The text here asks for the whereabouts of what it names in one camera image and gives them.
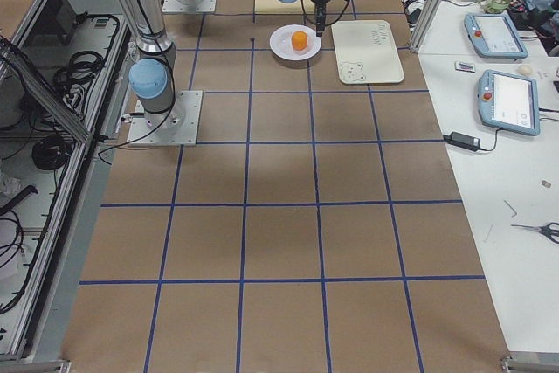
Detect metal hex key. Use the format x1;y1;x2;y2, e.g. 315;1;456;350
503;200;518;218

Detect black scissors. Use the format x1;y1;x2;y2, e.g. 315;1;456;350
512;222;559;245

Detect white round plate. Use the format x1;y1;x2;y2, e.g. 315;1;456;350
269;24;321;61

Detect blue teach pendant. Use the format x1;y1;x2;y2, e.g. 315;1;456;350
464;13;528;59
477;70;541;136

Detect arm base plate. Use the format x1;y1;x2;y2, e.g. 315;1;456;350
127;90;203;148
162;0;217;15

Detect wooden cutting board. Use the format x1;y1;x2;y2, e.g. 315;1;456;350
254;0;314;15

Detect far blue teach pendant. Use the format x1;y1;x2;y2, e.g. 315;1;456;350
464;13;528;59

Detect beige egg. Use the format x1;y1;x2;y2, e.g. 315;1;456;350
517;64;533;77

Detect small white card box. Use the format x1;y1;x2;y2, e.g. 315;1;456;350
455;61;476;73

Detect black power adapter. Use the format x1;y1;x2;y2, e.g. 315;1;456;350
445;132;480;152

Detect cream bear tray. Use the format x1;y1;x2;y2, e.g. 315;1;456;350
331;20;404;85

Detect near blue teach pendant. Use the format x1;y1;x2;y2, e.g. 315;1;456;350
477;70;541;136

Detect orange fruit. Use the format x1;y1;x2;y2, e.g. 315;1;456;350
291;31;308;52

